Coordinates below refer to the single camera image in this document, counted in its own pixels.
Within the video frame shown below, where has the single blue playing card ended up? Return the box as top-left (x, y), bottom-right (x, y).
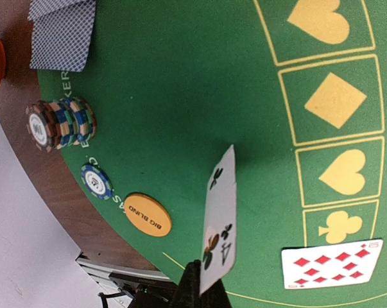
top-left (30, 0), bottom-right (96, 73)

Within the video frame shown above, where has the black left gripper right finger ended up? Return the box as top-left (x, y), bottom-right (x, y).
top-left (200, 279), bottom-right (232, 308)

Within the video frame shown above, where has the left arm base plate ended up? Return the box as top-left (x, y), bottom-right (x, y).
top-left (98, 273), bottom-right (177, 308)

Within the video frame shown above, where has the orange big blind button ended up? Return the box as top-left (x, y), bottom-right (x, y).
top-left (124, 193), bottom-right (173, 237)

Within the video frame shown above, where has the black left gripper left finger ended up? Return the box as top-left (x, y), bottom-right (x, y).
top-left (169, 260), bottom-right (201, 308)

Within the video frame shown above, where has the ace of clubs card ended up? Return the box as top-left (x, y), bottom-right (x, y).
top-left (200, 146), bottom-right (237, 295)

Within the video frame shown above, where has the red white chip stack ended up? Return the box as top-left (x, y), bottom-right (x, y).
top-left (25, 97), bottom-right (97, 152)

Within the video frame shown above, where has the round green poker mat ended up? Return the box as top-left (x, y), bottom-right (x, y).
top-left (38, 1), bottom-right (387, 307)

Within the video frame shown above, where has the green white small chip stack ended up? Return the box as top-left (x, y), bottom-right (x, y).
top-left (81, 164), bottom-right (113, 200)

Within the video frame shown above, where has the ten of diamonds card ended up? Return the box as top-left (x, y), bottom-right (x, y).
top-left (281, 239), bottom-right (384, 289)

